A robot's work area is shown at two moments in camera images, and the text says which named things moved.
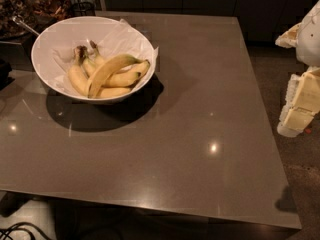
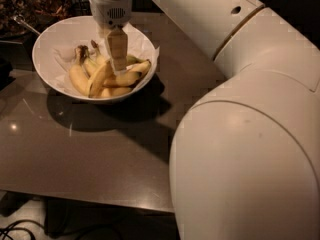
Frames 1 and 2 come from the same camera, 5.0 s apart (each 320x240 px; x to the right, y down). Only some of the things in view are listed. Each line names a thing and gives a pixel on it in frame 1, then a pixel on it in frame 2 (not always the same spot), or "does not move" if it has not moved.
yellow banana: x=112 y=92 does not move
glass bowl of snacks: x=39 y=6 does not move
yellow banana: x=77 y=74 does not move
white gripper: x=310 y=39 -> x=111 y=13
